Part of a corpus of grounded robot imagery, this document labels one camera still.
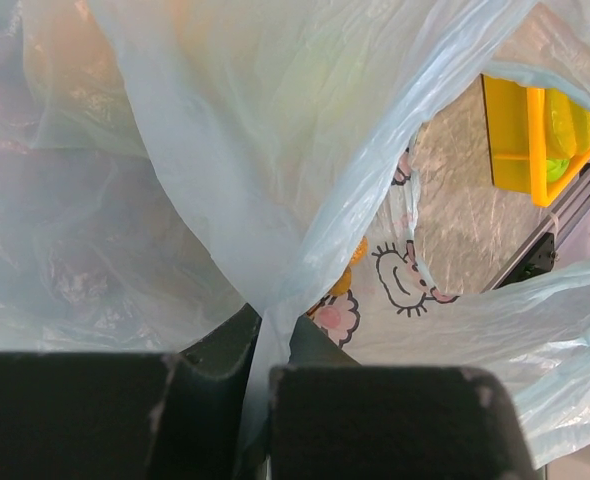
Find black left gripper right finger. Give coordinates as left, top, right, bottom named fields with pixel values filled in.
left=269, top=317, right=539, bottom=479

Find aluminium right side rail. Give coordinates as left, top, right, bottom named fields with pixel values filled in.
left=484, top=163, right=590, bottom=291

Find light blue plastic bag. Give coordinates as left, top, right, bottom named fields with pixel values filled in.
left=0, top=0, right=590, bottom=471

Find yellow plastic tray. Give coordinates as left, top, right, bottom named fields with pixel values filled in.
left=483, top=76, right=590, bottom=208

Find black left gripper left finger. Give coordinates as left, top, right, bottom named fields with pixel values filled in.
left=0, top=307, right=261, bottom=479

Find fake yellow starfruit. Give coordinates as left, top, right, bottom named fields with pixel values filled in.
left=544, top=89, right=590, bottom=160

